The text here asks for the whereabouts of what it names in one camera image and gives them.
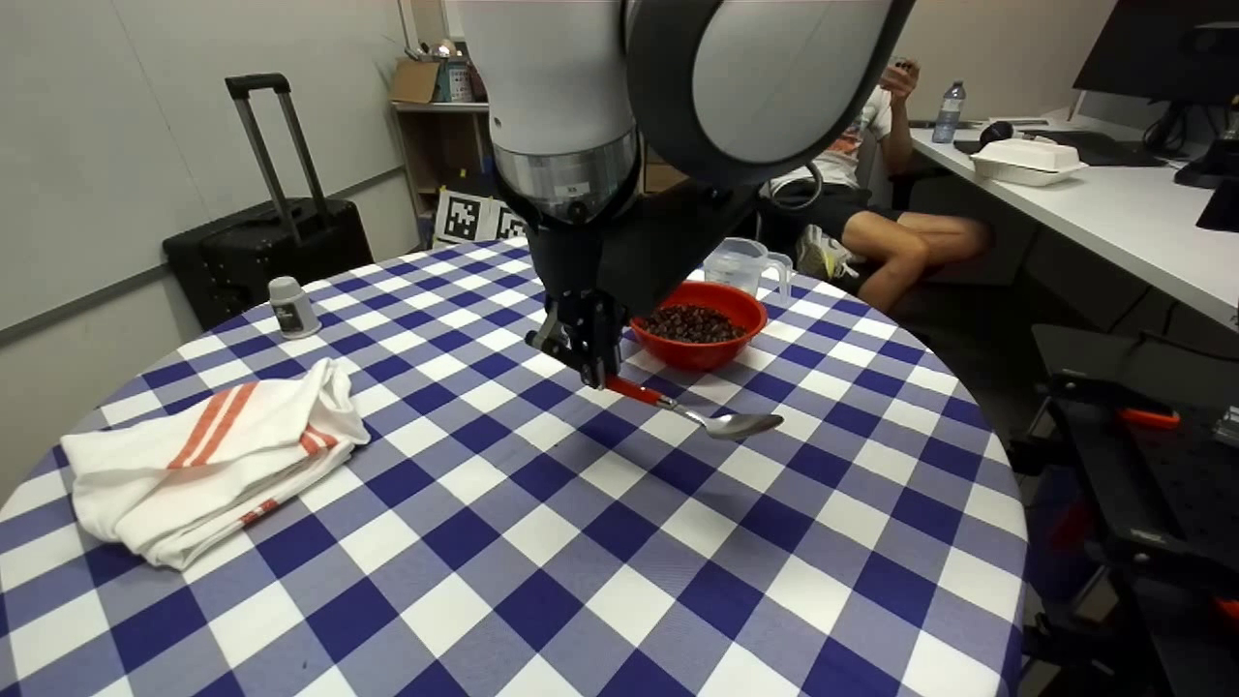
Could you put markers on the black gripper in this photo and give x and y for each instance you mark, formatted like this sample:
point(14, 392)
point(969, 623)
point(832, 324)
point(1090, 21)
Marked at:
point(613, 253)

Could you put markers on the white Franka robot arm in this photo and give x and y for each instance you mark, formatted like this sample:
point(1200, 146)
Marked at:
point(621, 92)

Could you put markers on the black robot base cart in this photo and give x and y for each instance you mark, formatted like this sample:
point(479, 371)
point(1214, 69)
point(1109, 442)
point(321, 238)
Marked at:
point(1149, 516)

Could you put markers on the red bowl with dark contents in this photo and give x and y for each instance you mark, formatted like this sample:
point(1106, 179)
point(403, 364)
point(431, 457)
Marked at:
point(701, 337)

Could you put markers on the clear plastic measuring jug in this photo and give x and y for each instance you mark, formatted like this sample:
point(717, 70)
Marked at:
point(745, 264)

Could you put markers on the black white AprilTag cube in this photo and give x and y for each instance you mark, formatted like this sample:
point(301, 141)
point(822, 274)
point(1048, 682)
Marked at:
point(464, 217)

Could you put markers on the wooden shelf unit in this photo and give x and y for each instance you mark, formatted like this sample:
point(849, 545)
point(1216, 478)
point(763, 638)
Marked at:
point(440, 148)

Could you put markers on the blue white checkered tablecloth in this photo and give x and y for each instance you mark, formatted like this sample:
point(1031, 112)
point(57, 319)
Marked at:
point(542, 568)

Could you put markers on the cardboard box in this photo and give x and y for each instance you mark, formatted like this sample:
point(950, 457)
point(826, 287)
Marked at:
point(414, 83)

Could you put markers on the black rolling suitcase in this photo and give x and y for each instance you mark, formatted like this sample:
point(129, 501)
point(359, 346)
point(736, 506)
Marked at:
point(272, 253)

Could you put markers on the seated person in white shirt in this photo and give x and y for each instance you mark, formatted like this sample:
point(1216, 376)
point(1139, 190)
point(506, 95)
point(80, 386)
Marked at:
point(903, 238)

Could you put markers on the small plate with food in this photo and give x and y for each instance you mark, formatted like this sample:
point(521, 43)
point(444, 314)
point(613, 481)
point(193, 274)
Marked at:
point(205, 465)

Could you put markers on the plastic water bottle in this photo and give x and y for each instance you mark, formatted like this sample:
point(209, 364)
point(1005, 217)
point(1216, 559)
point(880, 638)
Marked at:
point(950, 114)

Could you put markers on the white takeout container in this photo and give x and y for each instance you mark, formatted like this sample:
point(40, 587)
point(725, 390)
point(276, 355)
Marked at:
point(1027, 161)

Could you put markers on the black keyboard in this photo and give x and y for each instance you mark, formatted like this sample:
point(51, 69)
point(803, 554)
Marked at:
point(1096, 146)

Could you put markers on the white desk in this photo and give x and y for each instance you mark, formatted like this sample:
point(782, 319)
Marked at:
point(1134, 235)

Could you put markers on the black computer monitor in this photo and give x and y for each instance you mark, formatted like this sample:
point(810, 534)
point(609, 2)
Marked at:
point(1163, 52)

